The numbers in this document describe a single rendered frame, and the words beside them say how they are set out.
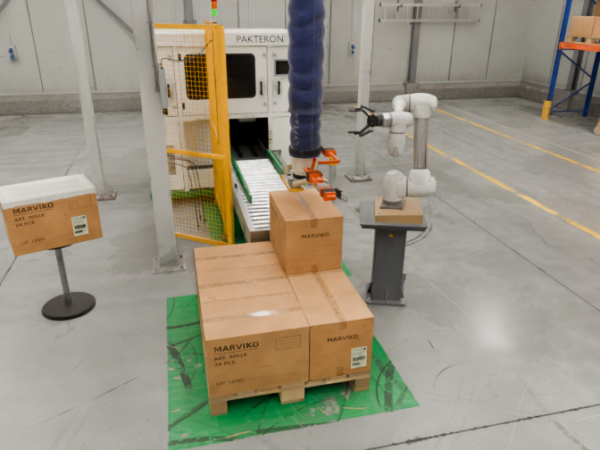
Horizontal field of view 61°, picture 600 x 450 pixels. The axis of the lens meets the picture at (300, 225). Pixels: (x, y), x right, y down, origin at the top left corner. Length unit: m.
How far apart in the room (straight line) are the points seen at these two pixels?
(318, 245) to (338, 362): 0.80
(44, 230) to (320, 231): 1.96
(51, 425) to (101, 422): 0.28
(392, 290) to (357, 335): 1.17
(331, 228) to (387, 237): 0.71
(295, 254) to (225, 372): 0.93
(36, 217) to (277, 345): 1.96
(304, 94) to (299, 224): 0.84
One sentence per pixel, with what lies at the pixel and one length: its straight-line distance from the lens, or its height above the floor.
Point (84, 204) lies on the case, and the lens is 4.01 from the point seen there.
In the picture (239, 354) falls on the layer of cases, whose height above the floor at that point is 0.41.
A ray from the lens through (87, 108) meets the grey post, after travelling 6.63.
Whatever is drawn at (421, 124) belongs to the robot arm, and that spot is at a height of 1.45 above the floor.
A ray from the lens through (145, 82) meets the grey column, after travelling 4.39.
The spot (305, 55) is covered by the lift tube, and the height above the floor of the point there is 1.96.
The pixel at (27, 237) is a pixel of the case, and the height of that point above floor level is 0.75.
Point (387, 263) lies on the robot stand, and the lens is 4.11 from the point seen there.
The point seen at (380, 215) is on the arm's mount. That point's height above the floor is 0.80.
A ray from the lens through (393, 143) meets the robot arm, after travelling 3.37.
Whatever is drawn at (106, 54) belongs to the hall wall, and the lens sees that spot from 12.65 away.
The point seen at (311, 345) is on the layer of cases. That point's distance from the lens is 3.07.
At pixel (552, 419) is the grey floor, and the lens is 3.55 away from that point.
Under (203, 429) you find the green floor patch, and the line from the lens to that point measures 3.20.
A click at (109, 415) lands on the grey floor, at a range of 3.41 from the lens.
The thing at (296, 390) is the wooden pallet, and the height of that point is 0.09.
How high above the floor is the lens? 2.24
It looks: 23 degrees down
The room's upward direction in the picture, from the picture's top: straight up
